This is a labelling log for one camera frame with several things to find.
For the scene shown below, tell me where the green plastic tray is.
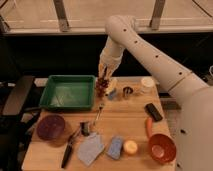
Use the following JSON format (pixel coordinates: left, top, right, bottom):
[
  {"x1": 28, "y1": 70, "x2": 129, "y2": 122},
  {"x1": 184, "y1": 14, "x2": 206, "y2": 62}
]
[{"x1": 39, "y1": 75, "x2": 95, "y2": 110}]

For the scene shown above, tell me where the blue sponge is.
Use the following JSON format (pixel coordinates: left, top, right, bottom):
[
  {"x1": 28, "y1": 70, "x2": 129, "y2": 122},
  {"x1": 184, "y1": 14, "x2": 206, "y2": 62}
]
[{"x1": 106, "y1": 136, "x2": 124, "y2": 160}]

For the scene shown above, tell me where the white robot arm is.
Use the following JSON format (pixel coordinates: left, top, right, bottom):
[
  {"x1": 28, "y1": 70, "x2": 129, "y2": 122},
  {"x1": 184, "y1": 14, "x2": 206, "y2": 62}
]
[{"x1": 98, "y1": 15, "x2": 213, "y2": 171}]

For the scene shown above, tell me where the light blue cloth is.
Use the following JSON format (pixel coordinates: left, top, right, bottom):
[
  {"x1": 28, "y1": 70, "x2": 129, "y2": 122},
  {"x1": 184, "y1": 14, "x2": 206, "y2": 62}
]
[{"x1": 77, "y1": 133, "x2": 105, "y2": 166}]

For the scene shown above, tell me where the black handled knife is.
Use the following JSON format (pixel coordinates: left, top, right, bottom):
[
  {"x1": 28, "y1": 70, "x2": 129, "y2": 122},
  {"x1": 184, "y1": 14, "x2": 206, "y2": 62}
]
[{"x1": 61, "y1": 128, "x2": 80, "y2": 169}]

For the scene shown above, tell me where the black binder clip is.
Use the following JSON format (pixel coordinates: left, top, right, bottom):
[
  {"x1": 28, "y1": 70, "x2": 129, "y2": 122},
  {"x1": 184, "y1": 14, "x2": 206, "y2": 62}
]
[{"x1": 80, "y1": 122, "x2": 90, "y2": 136}]

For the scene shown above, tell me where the black chair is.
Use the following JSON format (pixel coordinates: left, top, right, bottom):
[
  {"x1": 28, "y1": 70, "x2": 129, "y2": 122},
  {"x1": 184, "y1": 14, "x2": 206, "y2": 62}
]
[{"x1": 0, "y1": 76, "x2": 40, "y2": 171}]

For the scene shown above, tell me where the bunch of red grapes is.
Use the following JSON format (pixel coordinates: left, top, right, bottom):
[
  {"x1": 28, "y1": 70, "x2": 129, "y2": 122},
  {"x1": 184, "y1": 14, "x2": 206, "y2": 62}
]
[{"x1": 96, "y1": 78, "x2": 109, "y2": 98}]

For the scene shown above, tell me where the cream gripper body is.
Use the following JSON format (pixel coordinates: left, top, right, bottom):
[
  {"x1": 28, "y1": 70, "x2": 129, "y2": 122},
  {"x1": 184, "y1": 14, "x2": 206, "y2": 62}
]
[{"x1": 98, "y1": 61, "x2": 117, "y2": 80}]

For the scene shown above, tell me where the white paper cup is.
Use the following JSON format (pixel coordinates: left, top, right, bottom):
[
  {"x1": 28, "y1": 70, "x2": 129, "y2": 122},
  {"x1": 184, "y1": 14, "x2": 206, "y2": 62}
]
[{"x1": 141, "y1": 77, "x2": 155, "y2": 93}]

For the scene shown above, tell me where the yellow round sponge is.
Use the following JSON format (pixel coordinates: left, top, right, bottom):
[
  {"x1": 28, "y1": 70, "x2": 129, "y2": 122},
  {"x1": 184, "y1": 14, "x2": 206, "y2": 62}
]
[{"x1": 123, "y1": 140, "x2": 138, "y2": 155}]

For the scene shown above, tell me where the orange carrot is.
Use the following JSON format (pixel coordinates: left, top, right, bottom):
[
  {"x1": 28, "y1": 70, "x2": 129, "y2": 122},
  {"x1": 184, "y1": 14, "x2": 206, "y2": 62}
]
[{"x1": 146, "y1": 117, "x2": 153, "y2": 138}]

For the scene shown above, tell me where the small metal cup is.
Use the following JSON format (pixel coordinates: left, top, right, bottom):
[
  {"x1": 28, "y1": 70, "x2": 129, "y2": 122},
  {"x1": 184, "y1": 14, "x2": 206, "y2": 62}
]
[{"x1": 123, "y1": 86, "x2": 133, "y2": 99}]

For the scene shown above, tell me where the orange bowl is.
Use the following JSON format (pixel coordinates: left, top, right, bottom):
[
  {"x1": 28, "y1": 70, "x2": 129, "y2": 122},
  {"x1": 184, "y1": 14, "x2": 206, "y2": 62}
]
[{"x1": 148, "y1": 134, "x2": 176, "y2": 164}]

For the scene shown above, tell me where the black remote control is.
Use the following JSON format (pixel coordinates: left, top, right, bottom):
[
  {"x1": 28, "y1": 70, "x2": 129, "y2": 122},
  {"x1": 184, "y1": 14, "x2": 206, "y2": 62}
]
[{"x1": 145, "y1": 103, "x2": 163, "y2": 122}]

